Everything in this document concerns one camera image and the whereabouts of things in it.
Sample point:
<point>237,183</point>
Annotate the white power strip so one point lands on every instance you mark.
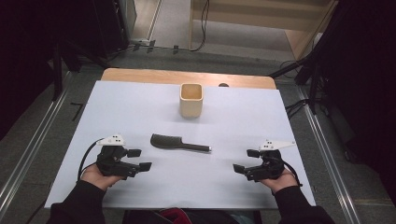
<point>140,40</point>

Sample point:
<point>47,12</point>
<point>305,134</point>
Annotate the person's right hand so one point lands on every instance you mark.
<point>280,183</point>

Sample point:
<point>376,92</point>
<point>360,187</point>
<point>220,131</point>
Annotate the person's left hand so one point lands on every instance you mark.
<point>95,178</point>

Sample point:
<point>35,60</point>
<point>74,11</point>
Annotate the person's red and dark clothing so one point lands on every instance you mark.
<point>177,216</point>

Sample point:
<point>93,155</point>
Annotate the beige square cup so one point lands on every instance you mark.
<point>191,105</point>

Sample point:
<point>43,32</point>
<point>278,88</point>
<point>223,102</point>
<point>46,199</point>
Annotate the small dark round object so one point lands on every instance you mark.
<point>223,85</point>

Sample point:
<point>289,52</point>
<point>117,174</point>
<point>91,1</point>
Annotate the black metal stand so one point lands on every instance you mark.
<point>313,77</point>
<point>57,71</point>

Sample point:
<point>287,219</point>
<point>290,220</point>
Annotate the white table sheet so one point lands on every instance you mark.
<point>230,124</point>

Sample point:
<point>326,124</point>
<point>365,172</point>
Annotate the dark cabinet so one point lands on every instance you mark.
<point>109,25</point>

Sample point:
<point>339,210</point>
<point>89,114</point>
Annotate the black comb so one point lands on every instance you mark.
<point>165,142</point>

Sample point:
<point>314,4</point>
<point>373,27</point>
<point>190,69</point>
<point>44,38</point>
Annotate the metal floor rail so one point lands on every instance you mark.
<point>31,146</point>
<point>330,155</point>

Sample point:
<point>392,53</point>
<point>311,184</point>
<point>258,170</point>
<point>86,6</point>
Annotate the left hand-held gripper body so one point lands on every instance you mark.
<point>112,161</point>

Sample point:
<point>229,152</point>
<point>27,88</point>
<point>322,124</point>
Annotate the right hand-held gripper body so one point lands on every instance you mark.
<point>269,166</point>

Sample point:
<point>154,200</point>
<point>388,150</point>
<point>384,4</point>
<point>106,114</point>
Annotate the wooden table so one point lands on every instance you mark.
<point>149,75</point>

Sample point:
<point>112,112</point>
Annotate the light wooden shelf unit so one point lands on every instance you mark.
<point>264,20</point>

